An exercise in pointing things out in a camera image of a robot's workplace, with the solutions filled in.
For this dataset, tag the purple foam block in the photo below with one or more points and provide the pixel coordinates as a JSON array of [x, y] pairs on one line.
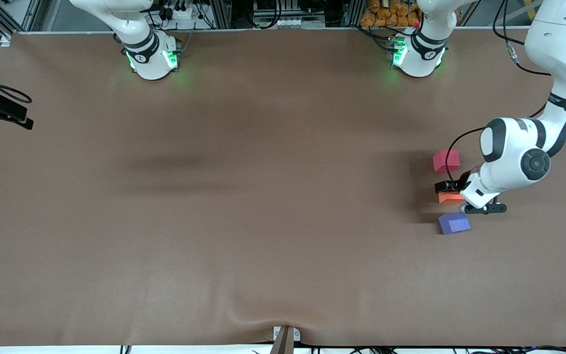
[[454, 223]]

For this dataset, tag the metal table clamp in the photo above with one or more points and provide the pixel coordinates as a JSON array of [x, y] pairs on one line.
[[285, 341]]

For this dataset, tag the white power strip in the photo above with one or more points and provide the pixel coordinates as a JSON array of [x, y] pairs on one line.
[[180, 12]]

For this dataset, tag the brown table mat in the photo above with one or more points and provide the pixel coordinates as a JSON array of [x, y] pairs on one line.
[[283, 196]]

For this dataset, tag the orange foam block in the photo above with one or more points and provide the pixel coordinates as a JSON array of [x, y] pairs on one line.
[[449, 198]]

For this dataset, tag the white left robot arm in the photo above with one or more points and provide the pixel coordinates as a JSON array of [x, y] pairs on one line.
[[558, 39]]

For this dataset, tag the black electronics box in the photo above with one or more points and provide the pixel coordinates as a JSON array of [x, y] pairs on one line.
[[266, 6]]

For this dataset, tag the aluminium frame post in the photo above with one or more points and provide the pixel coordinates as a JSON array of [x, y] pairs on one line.
[[354, 12], [222, 12]]

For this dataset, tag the white connector strip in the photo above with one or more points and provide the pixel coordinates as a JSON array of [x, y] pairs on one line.
[[293, 22]]

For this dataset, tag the red foam block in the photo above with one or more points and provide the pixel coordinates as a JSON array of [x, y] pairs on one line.
[[442, 161]]

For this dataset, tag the silver corner bracket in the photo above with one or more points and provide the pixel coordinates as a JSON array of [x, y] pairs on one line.
[[6, 40]]

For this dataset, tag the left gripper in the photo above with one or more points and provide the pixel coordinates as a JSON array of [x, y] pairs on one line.
[[462, 181]]

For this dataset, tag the pile of orange objects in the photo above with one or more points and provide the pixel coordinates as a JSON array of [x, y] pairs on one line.
[[386, 14]]

